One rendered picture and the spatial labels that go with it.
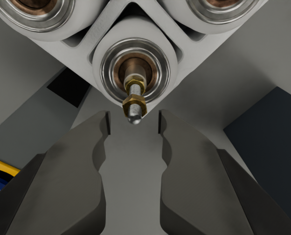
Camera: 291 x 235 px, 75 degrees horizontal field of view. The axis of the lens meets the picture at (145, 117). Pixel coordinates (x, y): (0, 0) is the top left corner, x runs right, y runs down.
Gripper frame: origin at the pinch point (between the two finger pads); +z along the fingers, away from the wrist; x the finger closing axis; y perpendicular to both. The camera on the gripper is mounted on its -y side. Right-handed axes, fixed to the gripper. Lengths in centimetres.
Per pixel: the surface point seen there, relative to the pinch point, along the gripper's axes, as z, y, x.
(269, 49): 34.6, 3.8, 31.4
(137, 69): 7.9, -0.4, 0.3
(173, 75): 9.6, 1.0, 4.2
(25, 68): 34.6, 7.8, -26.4
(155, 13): 16.6, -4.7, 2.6
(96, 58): 9.8, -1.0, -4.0
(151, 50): 9.2, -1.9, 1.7
